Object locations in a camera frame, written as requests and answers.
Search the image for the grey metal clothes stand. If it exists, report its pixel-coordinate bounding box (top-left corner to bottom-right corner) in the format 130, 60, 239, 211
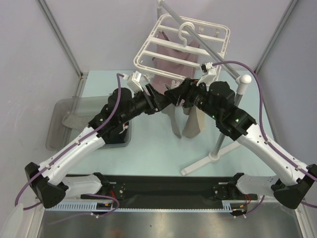
157, 0, 252, 177

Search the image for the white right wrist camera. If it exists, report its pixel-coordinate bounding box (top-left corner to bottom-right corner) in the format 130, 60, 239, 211
197, 62, 217, 86

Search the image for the navy santa sock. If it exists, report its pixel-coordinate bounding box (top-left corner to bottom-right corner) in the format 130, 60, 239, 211
106, 122, 131, 146

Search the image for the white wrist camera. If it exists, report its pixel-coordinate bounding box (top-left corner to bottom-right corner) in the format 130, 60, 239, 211
197, 62, 217, 86
123, 70, 149, 93

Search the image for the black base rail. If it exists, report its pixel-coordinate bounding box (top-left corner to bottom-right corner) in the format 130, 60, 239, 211
79, 173, 258, 210

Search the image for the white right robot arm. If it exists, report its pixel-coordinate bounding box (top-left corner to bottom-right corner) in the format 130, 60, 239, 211
164, 78, 317, 209

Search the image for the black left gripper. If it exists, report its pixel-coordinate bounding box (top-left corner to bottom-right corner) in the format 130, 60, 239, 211
120, 84, 171, 124

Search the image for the pink tank top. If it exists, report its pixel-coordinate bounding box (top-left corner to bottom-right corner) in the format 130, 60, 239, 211
151, 45, 198, 94

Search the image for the white clip drying hanger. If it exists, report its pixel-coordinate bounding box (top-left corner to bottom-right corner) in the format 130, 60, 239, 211
133, 13, 231, 81

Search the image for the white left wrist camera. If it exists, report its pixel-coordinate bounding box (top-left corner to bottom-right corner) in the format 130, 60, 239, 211
123, 70, 149, 93

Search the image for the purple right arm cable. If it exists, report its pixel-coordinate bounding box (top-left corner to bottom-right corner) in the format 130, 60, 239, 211
212, 59, 317, 209

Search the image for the grey plastic bin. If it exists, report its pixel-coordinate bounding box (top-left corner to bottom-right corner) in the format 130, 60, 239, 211
46, 95, 132, 151

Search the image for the grey striped sock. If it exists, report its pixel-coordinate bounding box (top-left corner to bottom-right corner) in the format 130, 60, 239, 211
62, 114, 91, 131
162, 80, 182, 139

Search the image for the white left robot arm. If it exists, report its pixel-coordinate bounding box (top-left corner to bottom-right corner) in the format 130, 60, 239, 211
25, 84, 171, 208

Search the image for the beige sock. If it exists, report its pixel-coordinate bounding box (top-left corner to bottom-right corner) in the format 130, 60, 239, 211
182, 106, 206, 139

